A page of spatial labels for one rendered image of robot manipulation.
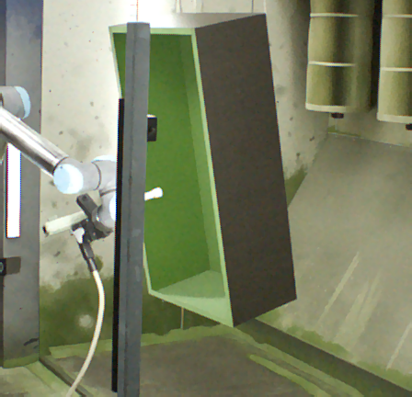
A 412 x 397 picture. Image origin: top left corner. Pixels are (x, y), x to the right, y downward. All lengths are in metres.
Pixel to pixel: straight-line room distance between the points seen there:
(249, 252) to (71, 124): 1.21
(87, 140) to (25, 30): 0.61
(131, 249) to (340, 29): 2.51
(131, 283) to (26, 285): 2.05
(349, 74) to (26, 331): 2.02
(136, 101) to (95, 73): 2.09
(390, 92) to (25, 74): 1.67
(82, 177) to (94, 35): 1.72
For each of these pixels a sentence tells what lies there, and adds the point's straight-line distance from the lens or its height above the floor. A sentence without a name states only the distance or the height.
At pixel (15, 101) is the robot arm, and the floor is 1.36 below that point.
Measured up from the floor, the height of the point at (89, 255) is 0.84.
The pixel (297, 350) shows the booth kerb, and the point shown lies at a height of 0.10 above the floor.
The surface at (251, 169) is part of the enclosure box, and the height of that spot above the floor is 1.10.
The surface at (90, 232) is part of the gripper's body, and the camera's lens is 3.25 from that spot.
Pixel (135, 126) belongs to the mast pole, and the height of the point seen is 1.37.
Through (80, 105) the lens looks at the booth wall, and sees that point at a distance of 4.62.
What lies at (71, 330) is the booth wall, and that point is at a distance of 4.83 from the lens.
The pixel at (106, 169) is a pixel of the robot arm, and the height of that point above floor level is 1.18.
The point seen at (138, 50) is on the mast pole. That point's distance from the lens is 2.56.
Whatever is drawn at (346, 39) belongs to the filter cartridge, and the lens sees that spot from 4.86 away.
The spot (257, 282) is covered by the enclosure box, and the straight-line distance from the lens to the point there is 3.92.
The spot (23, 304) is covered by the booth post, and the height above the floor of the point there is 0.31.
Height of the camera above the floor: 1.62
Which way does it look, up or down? 9 degrees down
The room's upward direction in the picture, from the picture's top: 2 degrees clockwise
